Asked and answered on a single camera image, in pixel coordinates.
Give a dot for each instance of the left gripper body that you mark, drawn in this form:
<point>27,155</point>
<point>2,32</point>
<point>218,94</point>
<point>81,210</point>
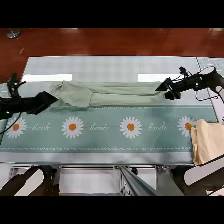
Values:
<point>41,101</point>

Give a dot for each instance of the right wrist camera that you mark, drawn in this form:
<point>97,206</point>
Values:
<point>184,72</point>

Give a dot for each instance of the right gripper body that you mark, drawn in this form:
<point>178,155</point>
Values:
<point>172,88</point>

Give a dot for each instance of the beige garment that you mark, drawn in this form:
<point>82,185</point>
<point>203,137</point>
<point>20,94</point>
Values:
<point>206,140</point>

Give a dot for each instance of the light green shirt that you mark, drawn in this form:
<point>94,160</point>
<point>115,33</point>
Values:
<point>76,95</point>

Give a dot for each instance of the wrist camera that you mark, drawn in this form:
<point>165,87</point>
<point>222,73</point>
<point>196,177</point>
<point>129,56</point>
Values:
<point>184,72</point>
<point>13,85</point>

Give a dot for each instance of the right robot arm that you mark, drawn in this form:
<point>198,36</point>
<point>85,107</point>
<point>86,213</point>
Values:
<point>206,81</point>

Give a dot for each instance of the silver frame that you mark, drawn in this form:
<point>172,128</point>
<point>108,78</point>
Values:
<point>140,187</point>

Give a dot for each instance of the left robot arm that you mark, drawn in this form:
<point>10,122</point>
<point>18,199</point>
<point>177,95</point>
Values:
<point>11,105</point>

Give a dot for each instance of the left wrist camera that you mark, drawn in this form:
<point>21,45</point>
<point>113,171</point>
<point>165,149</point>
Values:
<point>13,85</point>

